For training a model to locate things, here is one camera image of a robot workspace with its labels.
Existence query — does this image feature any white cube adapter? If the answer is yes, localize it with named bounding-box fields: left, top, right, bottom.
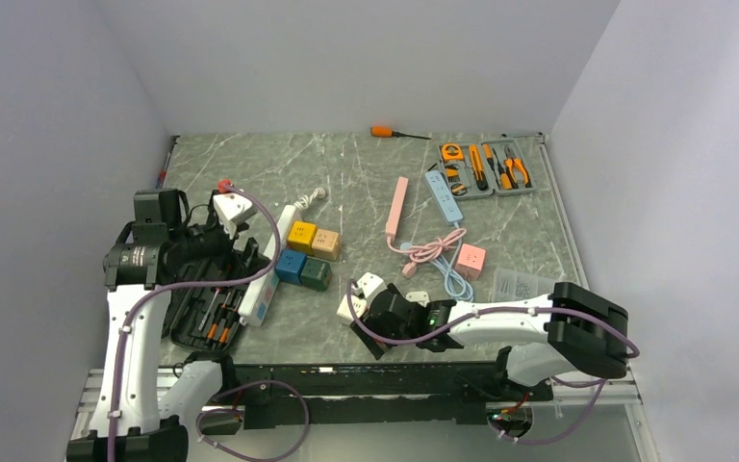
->
left=336, top=295, right=368, bottom=326

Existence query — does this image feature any green cube adapter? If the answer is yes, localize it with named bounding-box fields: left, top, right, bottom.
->
left=299, top=257, right=332, bottom=292

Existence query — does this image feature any black tool case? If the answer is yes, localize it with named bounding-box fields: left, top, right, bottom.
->
left=164, top=242, right=272, bottom=353

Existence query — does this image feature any beige cube adapter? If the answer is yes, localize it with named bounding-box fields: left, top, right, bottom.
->
left=311, top=228, right=342, bottom=262

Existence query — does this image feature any pink cube socket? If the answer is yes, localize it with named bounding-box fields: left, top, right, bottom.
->
left=454, top=244, right=486, bottom=281

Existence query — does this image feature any white power strip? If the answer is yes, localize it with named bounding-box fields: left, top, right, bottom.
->
left=238, top=187, right=327, bottom=327

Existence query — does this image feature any blue cube adapter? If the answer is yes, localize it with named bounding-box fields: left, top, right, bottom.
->
left=274, top=248, right=308, bottom=285

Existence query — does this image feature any yellow cube adapter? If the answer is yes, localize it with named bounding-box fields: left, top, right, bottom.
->
left=286, top=220, right=318, bottom=255

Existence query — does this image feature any light blue power strip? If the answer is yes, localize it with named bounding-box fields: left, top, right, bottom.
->
left=424, top=170, right=463, bottom=225

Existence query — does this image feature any pink power strip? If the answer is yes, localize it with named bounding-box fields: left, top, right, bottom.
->
left=385, top=176, right=409, bottom=241

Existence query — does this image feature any clear screw box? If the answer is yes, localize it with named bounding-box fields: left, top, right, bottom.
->
left=489, top=268, right=556, bottom=302

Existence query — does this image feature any grey tool tray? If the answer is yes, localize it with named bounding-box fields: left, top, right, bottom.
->
left=437, top=138, right=537, bottom=200

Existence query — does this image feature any small white plug adapter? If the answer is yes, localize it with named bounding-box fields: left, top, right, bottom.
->
left=405, top=291, right=430, bottom=306

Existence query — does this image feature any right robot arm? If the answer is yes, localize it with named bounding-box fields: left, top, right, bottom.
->
left=344, top=282, right=640, bottom=399

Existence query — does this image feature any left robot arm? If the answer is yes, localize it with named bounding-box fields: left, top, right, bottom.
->
left=65, top=185, right=280, bottom=461

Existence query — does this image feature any red blue pen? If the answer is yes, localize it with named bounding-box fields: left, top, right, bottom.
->
left=155, top=151, right=172, bottom=188

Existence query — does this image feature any pink coiled cable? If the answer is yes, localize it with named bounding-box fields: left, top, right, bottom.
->
left=386, top=228, right=469, bottom=279

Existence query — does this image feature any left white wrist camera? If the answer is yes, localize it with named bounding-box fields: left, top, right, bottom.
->
left=211, top=192, right=257, bottom=241

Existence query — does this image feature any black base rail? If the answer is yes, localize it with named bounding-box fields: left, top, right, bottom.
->
left=209, top=361, right=553, bottom=429

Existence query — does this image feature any orange handled screwdriver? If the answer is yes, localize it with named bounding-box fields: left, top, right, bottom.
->
left=370, top=126, right=431, bottom=141

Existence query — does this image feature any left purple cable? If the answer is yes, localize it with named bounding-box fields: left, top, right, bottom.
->
left=105, top=185, right=311, bottom=462

